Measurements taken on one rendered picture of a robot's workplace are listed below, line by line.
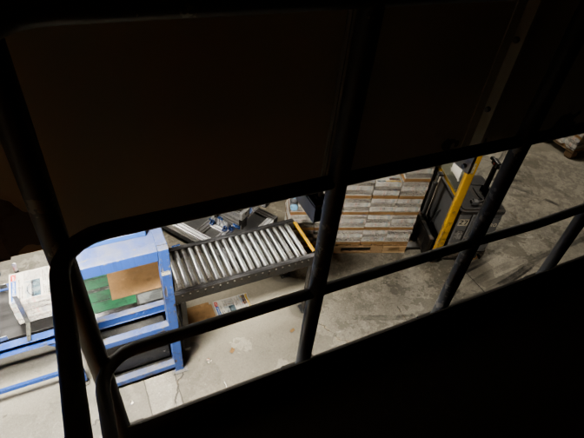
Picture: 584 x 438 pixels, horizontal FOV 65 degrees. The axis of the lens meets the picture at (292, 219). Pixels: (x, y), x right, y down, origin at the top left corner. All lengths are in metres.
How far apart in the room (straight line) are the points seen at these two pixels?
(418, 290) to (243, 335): 2.01
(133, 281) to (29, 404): 1.32
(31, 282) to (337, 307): 2.83
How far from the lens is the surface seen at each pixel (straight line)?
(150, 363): 4.41
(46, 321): 3.98
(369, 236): 5.33
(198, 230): 5.24
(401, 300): 5.15
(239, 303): 4.81
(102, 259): 3.22
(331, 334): 4.69
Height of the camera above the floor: 3.82
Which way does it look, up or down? 41 degrees down
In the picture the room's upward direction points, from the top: 7 degrees clockwise
